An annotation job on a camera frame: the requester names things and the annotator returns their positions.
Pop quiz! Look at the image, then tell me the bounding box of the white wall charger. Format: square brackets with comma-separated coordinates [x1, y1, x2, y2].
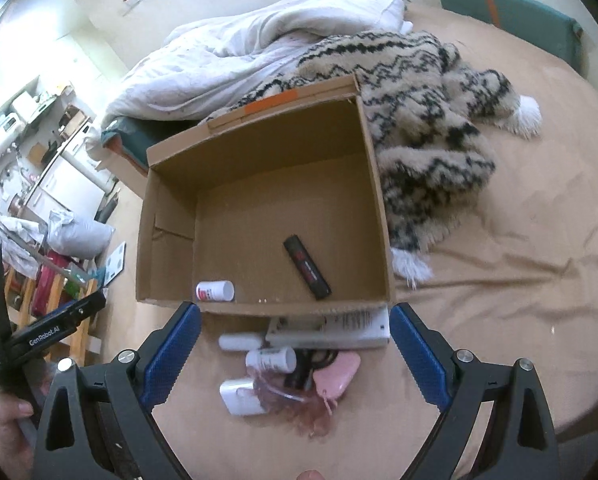
[219, 377, 267, 417]

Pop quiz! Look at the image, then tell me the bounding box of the white earbuds case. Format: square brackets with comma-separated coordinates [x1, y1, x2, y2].
[218, 332, 265, 352]

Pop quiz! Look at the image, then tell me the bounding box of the white remote control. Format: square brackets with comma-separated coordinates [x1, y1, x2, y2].
[265, 308, 390, 350]

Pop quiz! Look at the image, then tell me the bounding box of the white blue-label tube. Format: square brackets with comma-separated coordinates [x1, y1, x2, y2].
[245, 347, 297, 374]

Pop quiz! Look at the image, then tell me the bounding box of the person's left hand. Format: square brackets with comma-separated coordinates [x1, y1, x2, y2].
[0, 390, 34, 479]

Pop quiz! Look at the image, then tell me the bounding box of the red bag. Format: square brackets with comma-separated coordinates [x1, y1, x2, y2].
[30, 250, 72, 316]

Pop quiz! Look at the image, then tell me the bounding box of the wooden stair railing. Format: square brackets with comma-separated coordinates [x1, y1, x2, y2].
[0, 209, 101, 366]

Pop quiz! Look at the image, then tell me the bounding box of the grey plastic bag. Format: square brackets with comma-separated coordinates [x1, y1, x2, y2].
[46, 210, 115, 259]

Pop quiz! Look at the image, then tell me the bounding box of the white bathroom scale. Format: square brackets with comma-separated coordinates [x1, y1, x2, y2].
[103, 242, 127, 287]

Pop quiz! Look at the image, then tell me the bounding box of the pink heart-shaped case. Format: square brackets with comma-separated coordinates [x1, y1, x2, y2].
[313, 351, 361, 401]

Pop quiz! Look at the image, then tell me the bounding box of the small white red-label bottle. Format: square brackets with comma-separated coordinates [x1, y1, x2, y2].
[195, 281, 235, 302]

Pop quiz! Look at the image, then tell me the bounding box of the black red lighter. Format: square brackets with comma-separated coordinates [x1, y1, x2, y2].
[283, 235, 331, 300]

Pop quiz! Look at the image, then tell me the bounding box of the white kitchen appliance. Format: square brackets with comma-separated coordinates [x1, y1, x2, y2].
[0, 112, 26, 159]

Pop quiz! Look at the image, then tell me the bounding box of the teal orange-edged mattress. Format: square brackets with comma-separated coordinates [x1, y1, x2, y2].
[101, 116, 198, 200]

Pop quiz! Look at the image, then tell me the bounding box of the brown cardboard box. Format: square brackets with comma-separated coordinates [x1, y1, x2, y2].
[136, 76, 395, 316]

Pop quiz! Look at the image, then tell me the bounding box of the beige black patterned blanket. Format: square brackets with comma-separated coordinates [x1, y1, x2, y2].
[208, 30, 542, 287]

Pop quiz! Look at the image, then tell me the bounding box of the white duvet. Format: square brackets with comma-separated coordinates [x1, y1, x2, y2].
[101, 0, 412, 125]

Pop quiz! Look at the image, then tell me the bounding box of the teal cushion orange stripe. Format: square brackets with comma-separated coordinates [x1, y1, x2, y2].
[440, 0, 583, 73]

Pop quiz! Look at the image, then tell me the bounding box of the black hair tie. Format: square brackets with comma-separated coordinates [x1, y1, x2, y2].
[284, 348, 339, 391]

